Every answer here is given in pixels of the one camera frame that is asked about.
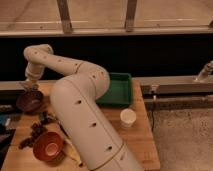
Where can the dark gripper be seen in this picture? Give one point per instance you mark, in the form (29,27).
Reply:
(29,85)

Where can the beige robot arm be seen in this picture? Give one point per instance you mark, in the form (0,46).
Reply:
(73,99)

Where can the purple bowl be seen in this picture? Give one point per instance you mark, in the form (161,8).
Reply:
(30,101)

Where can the orange bowl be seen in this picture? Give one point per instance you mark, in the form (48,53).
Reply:
(48,146)

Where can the blue object at left edge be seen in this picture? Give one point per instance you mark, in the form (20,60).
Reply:
(5,120)

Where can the yellow banana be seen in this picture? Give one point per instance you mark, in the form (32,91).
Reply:
(71,152)

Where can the green plastic tray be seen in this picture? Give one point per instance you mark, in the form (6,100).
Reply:
(119,93)

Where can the white paper cup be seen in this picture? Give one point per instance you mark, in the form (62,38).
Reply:
(127,117)

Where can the metal rail beam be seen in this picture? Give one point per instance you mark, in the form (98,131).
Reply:
(174,85)

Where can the grey bracket on rail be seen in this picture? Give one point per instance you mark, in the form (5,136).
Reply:
(205,72)

